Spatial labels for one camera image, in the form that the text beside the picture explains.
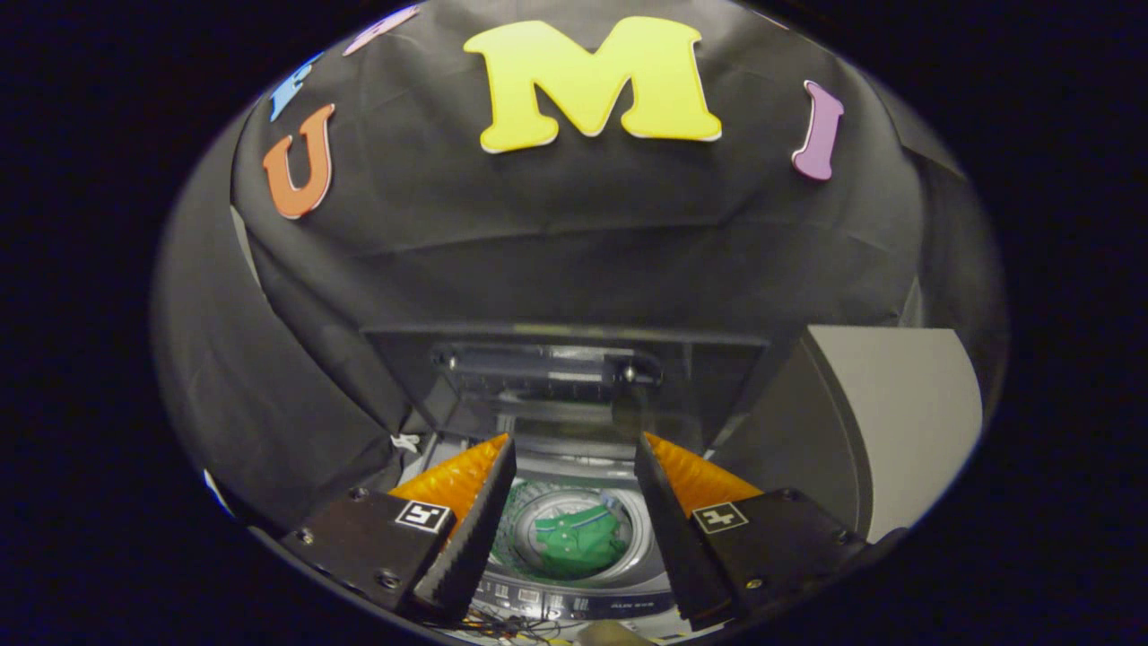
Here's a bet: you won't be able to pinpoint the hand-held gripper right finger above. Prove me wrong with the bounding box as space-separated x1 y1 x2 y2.
633 432 869 633

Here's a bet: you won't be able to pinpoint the grey washing machine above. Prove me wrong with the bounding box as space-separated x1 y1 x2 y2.
395 431 684 623

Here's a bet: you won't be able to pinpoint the beige cabinet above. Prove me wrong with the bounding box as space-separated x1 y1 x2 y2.
712 325 985 545

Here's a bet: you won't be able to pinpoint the dark washing machine lid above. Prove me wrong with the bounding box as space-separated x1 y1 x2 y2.
362 324 771 451

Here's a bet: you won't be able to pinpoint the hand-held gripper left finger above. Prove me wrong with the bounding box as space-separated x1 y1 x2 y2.
281 433 519 625

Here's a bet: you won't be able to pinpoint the black floor cables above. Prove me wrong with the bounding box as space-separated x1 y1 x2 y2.
422 608 575 643

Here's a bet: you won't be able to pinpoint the black backdrop cloth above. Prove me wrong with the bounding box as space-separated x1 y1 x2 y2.
151 0 1011 530

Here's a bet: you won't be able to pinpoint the green polo shirt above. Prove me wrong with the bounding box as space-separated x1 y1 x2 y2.
529 505 632 581

